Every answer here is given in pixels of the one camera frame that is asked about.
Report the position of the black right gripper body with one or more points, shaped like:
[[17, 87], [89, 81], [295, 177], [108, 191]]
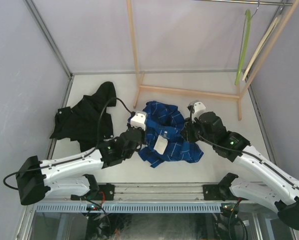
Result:
[[194, 133]]

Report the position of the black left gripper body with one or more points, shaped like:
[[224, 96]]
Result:
[[128, 155]]

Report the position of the blue plaid shirt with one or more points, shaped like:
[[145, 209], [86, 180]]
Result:
[[163, 136]]

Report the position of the black shirt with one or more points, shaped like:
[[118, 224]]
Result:
[[82, 122]]

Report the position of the wooden clothes rack frame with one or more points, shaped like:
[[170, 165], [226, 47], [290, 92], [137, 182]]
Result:
[[285, 11]]

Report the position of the beige wooden hanger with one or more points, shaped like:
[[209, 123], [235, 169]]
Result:
[[261, 44]]

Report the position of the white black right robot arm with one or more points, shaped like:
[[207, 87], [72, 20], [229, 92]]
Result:
[[280, 192]]

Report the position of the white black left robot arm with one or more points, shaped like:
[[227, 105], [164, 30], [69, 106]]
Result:
[[73, 175]]

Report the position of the green plastic hanger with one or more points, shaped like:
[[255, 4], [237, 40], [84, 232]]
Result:
[[244, 41]]

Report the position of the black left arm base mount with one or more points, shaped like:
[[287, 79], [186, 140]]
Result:
[[106, 191]]

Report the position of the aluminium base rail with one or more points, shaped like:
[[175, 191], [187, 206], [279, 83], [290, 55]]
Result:
[[159, 192]]

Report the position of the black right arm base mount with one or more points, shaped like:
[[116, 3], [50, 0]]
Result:
[[211, 192]]

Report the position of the grey slotted cable duct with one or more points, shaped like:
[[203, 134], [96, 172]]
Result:
[[130, 208]]

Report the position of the metal clothes rail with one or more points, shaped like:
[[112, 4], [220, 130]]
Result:
[[251, 2]]

